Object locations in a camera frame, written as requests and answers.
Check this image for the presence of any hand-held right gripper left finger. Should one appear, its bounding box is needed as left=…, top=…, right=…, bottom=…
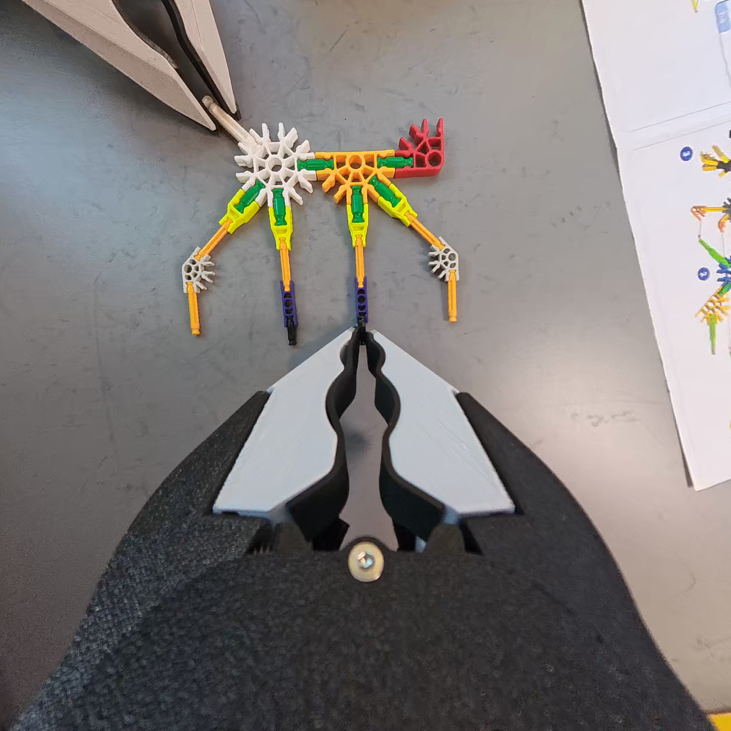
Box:
left=213, top=327, right=362, bottom=552

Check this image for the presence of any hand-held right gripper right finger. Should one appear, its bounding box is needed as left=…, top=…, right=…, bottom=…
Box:
left=363, top=330, right=516, bottom=554

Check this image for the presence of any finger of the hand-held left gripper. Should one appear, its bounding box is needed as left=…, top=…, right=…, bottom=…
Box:
left=163, top=0, right=238, bottom=118
left=23, top=0, right=218, bottom=132

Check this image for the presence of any colourful construction toy model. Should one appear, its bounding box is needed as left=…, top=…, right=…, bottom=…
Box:
left=201, top=96, right=446, bottom=282

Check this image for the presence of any small grey connector piece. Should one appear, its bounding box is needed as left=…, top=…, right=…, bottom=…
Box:
left=428, top=237, right=460, bottom=282
left=182, top=247, right=216, bottom=293

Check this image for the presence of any grey desk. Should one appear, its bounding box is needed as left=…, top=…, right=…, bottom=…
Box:
left=0, top=0, right=731, bottom=731

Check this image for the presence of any white folded instruction sheet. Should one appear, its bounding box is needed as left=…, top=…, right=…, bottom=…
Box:
left=581, top=0, right=731, bottom=492

